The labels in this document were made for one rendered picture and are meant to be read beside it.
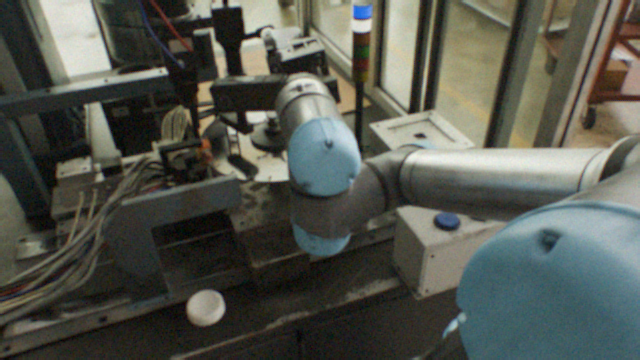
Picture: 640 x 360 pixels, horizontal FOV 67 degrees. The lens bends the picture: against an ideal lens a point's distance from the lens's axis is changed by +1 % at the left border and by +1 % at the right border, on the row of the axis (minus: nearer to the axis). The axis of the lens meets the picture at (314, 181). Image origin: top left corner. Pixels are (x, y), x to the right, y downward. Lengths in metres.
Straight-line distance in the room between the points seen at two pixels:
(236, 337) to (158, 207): 0.28
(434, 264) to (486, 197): 0.46
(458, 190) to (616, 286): 0.31
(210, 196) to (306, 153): 0.42
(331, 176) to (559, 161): 0.22
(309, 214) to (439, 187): 0.15
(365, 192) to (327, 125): 0.12
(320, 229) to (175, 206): 0.37
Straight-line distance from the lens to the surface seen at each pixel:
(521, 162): 0.48
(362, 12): 1.17
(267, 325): 0.95
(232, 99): 0.68
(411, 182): 0.58
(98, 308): 1.06
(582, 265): 0.24
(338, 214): 0.58
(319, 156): 0.49
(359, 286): 1.00
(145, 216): 0.89
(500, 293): 0.27
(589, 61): 0.95
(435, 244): 0.89
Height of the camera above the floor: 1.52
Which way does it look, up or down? 38 degrees down
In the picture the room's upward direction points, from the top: 2 degrees counter-clockwise
